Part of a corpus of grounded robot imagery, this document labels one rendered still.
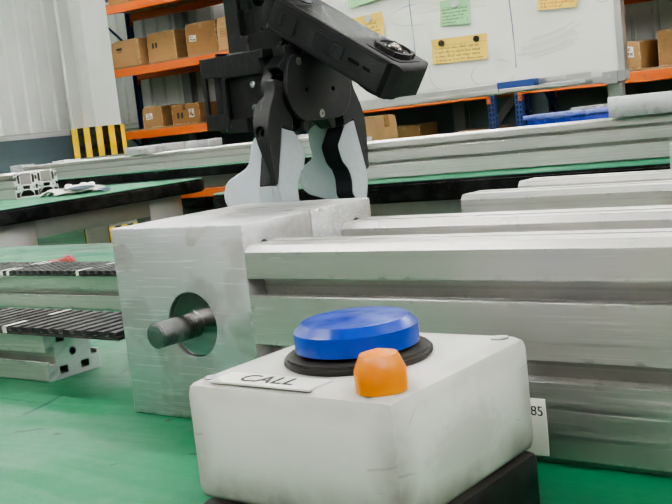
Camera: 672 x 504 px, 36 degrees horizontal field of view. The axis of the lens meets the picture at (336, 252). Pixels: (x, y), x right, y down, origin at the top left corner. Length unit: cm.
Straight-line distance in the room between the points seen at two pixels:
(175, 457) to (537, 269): 18
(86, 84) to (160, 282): 837
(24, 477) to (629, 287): 26
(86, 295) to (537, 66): 275
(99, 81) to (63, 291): 778
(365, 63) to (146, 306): 25
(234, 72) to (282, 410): 47
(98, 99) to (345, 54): 800
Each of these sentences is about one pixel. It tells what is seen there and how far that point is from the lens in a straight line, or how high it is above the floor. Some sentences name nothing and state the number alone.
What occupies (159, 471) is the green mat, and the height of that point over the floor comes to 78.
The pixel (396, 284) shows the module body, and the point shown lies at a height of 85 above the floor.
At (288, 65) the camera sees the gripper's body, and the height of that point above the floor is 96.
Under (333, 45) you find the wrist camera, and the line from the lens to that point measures 70.
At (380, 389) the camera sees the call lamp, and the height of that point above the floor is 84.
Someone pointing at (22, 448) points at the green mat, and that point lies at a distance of 52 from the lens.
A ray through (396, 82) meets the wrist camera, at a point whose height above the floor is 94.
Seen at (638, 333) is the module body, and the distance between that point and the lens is 37.
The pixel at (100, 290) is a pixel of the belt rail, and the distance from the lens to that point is 91.
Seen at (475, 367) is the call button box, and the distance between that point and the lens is 32.
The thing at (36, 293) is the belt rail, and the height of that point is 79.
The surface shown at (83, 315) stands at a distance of 66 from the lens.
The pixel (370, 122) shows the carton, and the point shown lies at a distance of 505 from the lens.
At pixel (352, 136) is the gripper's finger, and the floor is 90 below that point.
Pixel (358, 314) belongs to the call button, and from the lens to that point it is 33.
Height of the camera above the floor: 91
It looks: 7 degrees down
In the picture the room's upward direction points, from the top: 6 degrees counter-clockwise
